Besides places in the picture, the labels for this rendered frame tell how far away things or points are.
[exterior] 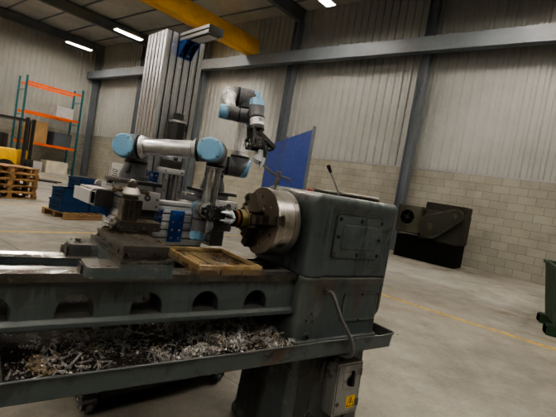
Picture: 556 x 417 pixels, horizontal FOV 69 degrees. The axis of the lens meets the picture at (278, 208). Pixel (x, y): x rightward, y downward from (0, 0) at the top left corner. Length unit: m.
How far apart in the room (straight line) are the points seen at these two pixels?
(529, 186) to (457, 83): 3.36
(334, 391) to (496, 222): 9.85
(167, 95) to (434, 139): 10.49
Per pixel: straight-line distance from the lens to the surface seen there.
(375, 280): 2.21
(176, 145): 2.05
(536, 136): 11.85
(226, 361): 1.66
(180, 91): 2.57
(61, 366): 1.61
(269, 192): 1.87
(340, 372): 2.17
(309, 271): 1.88
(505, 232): 11.65
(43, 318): 1.53
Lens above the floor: 1.25
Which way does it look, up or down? 3 degrees down
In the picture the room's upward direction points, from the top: 9 degrees clockwise
